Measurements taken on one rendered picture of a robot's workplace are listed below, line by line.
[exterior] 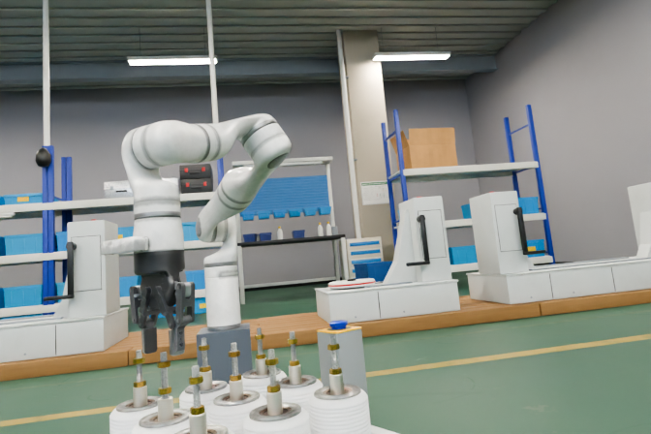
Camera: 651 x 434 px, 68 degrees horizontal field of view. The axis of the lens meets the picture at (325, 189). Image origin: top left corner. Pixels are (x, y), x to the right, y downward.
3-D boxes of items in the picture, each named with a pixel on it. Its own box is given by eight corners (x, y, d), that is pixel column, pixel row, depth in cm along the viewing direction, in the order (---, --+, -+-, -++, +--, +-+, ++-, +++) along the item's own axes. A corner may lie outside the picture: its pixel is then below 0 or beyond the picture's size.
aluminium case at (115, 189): (115, 203, 566) (114, 187, 568) (148, 201, 570) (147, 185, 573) (103, 199, 524) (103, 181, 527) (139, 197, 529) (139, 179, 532)
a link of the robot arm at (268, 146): (302, 143, 104) (262, 199, 123) (278, 109, 106) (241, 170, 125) (270, 156, 98) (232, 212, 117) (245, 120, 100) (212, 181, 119)
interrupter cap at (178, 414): (139, 434, 67) (139, 429, 67) (138, 419, 74) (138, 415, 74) (196, 422, 70) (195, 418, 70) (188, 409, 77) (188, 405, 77)
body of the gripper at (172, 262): (196, 244, 76) (199, 305, 74) (163, 248, 81) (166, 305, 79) (153, 245, 70) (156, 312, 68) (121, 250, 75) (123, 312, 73)
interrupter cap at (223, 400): (262, 392, 83) (262, 387, 83) (257, 405, 75) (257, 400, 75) (218, 396, 83) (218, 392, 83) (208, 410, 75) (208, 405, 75)
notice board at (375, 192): (362, 204, 721) (360, 182, 726) (393, 202, 729) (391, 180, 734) (362, 204, 720) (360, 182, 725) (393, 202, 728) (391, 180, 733)
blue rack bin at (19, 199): (22, 210, 553) (22, 201, 555) (58, 208, 561) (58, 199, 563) (3, 204, 505) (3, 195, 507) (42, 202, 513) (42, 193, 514)
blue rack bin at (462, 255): (436, 264, 622) (434, 248, 625) (463, 263, 629) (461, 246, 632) (453, 264, 573) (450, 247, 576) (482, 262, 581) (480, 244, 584)
